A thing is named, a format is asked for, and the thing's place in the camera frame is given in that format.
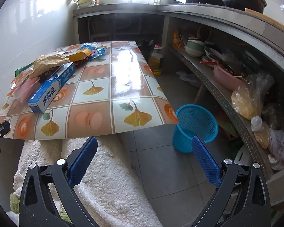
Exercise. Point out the blue plastic wastebasket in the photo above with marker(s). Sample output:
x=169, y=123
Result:
x=187, y=137

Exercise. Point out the metal basin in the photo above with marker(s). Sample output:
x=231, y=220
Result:
x=170, y=1

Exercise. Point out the dark utensil bin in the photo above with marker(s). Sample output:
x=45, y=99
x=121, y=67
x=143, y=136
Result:
x=145, y=52

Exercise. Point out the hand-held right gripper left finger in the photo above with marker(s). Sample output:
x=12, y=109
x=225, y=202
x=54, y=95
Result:
x=85, y=160

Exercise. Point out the white fleece blanket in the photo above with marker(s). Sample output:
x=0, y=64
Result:
x=113, y=182

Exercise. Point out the pink plastic basin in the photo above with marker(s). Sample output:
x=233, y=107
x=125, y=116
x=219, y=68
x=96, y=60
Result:
x=223, y=79

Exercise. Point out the white plastic stool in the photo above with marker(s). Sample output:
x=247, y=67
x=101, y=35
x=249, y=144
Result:
x=242, y=155

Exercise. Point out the clear plastic container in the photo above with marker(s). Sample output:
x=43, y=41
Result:
x=26, y=92

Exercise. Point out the yellow cardboard box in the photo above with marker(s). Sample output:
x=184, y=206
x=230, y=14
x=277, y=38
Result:
x=78, y=55

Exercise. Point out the wooden cutting board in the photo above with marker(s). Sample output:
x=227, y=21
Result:
x=274, y=23

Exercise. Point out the brown rimmed black pot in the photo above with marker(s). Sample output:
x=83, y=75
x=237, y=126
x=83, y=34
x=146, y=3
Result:
x=255, y=2

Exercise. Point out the pink white plastic bag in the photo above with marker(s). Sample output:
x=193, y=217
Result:
x=279, y=146

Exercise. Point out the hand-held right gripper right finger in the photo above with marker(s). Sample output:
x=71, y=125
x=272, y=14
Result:
x=206, y=160

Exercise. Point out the clear bag of beans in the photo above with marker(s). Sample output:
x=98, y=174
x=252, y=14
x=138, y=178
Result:
x=262, y=137

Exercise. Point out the brown paper bag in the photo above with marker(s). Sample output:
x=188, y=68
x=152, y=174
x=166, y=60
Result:
x=47, y=62

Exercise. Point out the pile of kitchen utensils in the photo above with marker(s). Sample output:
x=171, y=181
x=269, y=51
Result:
x=236, y=63

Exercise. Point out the blue snack wrapper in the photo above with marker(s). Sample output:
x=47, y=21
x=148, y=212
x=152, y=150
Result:
x=97, y=50

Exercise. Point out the yellow grain plastic bag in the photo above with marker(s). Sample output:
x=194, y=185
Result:
x=245, y=101

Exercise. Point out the dark plastic bag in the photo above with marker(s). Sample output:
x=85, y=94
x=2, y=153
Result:
x=273, y=115

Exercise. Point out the blue toothpaste box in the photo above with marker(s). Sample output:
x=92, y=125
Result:
x=52, y=87

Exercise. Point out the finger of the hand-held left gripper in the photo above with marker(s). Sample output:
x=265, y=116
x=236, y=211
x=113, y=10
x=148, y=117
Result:
x=1, y=128

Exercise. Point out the stack of bowls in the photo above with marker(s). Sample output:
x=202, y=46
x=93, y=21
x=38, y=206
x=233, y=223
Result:
x=194, y=48

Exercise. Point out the cooking oil bottle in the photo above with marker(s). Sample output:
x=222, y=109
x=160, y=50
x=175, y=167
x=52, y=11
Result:
x=155, y=63

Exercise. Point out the stack of white plates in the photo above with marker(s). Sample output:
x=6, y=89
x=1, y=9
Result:
x=211, y=52

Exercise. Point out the yellow snack bag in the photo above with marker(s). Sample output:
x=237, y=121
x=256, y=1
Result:
x=177, y=40

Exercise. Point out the cream enamel basin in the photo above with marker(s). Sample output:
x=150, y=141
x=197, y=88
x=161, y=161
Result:
x=86, y=2

